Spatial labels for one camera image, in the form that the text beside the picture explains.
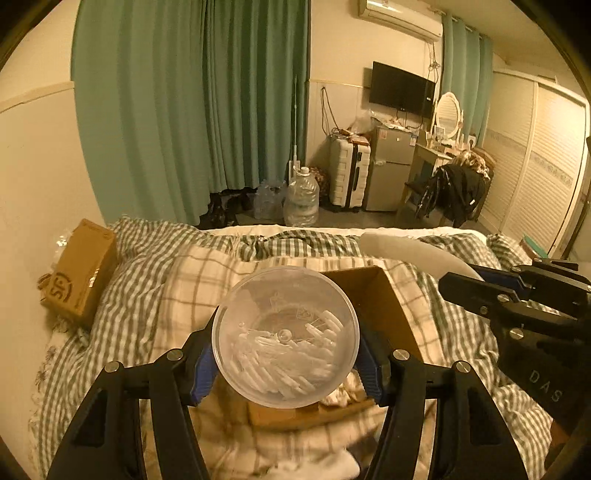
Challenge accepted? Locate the clear round cotton swab container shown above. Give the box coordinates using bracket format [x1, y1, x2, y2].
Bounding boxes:
[211, 266, 361, 409]

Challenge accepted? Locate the white tube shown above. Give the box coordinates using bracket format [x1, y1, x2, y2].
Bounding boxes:
[359, 233, 483, 281]

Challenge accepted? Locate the open cardboard box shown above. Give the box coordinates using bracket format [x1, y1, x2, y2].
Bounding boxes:
[247, 266, 422, 431]

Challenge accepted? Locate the green checked duvet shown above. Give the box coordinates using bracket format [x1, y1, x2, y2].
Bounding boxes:
[29, 217, 551, 479]

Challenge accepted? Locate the chair with black clothes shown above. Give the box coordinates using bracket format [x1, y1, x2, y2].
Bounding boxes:
[397, 150, 496, 228]

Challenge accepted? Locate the closed brown shipping box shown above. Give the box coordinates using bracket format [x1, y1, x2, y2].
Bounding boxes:
[38, 219, 118, 331]

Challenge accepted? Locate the large water bottle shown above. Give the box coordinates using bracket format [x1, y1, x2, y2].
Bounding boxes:
[283, 166, 320, 227]

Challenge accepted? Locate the crumpled clear plastic bottle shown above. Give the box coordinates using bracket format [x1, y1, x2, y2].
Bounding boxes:
[253, 180, 287, 221]

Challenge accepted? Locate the white wardrobe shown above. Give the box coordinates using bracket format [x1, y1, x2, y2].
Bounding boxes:
[479, 69, 590, 255]

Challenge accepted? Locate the white dressing table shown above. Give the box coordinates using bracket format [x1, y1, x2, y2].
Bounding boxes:
[407, 143, 454, 183]

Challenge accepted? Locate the white suitcase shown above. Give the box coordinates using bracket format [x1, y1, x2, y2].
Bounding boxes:
[329, 135, 370, 209]

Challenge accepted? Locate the small grey refrigerator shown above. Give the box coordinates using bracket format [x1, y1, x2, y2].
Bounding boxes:
[363, 127, 415, 212]

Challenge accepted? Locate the oval white mirror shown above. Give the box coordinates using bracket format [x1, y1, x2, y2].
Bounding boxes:
[434, 91, 463, 140]

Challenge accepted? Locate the green curtain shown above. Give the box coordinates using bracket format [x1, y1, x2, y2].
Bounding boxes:
[441, 13, 493, 146]
[71, 1, 311, 224]

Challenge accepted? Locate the white air conditioner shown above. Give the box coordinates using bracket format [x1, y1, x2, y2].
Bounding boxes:
[358, 0, 443, 43]

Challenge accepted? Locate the black wall television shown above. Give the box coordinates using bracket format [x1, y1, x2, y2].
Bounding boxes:
[369, 61, 436, 117]

